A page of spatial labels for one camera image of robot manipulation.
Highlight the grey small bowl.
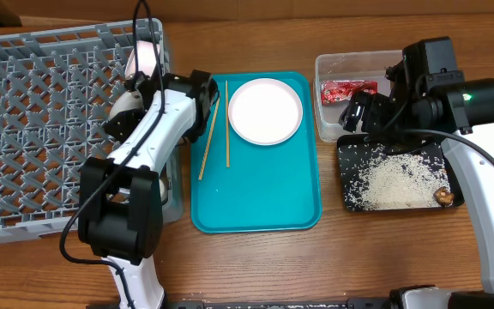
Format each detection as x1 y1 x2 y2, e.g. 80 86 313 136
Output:
108 91 143 120

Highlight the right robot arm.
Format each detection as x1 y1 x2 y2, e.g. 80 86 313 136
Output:
347 37 494 308

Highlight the clear plastic bin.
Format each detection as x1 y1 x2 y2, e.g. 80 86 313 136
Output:
313 50 401 142

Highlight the red snack wrapper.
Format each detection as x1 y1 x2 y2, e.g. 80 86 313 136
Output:
321 80 377 106

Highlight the teal plastic tray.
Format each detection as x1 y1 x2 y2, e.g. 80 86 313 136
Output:
190 71 322 233

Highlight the black food waste tray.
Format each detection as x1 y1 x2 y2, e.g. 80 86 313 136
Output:
335 133 466 214

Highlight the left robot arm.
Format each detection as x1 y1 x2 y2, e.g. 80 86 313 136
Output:
78 70 218 308

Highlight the pile of rice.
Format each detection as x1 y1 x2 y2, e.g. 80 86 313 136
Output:
340 143 445 211

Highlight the pink small bowl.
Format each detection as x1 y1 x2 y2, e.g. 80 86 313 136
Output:
124 40 156 80

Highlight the white paper cup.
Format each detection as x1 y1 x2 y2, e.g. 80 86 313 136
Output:
159 179 169 205

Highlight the white round plate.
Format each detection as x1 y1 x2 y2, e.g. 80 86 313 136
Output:
227 78 304 146

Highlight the wooden chopstick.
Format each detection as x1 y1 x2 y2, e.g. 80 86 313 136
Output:
198 98 220 181
225 80 231 168

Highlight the grey dish rack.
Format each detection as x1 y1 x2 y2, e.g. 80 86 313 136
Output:
0 20 165 244

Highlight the brown food scrap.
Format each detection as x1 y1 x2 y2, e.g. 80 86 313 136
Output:
433 186 455 207

